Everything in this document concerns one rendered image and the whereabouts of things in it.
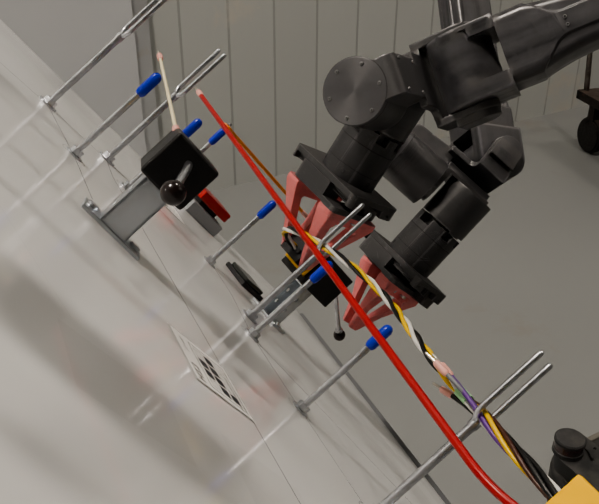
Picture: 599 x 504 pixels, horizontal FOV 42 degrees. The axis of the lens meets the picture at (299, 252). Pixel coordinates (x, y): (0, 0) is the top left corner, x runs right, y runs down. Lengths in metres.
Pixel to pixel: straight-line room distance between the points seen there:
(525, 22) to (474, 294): 2.29
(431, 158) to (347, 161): 0.16
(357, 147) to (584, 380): 1.97
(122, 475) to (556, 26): 0.56
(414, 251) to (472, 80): 0.24
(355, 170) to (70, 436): 0.54
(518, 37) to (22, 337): 0.54
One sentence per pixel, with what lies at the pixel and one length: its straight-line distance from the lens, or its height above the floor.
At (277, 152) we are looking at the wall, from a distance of 3.79.
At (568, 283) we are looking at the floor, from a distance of 3.11.
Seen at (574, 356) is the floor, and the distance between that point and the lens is 2.72.
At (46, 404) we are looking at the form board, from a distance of 0.23.
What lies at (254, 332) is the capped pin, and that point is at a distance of 0.62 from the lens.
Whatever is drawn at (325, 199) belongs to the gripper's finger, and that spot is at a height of 1.23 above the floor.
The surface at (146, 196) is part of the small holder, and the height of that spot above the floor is 1.34.
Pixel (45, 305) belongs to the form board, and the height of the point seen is 1.39.
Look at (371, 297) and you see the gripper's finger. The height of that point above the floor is 1.07.
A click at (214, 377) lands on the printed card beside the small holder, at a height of 1.28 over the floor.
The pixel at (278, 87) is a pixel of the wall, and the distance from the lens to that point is 3.68.
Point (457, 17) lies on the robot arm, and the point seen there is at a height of 1.32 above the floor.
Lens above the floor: 1.54
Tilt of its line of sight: 29 degrees down
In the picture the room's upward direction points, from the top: straight up
